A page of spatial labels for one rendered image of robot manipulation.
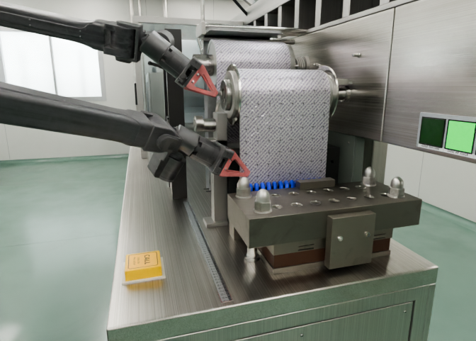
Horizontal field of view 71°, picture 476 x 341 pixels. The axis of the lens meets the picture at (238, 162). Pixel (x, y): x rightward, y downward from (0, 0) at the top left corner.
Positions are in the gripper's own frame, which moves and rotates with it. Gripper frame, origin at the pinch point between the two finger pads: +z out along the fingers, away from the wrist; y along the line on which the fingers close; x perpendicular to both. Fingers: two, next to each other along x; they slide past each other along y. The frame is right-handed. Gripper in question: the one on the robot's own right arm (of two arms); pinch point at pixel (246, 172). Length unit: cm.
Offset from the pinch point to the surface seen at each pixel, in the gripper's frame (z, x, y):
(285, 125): 3.0, 14.6, 0.3
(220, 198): 0.4, -9.8, -7.8
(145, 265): -14.4, -24.6, 12.3
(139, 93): -29, 3, -102
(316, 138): 12.5, 16.0, 0.3
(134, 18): -46, 33, -102
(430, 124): 19.3, 26.6, 23.5
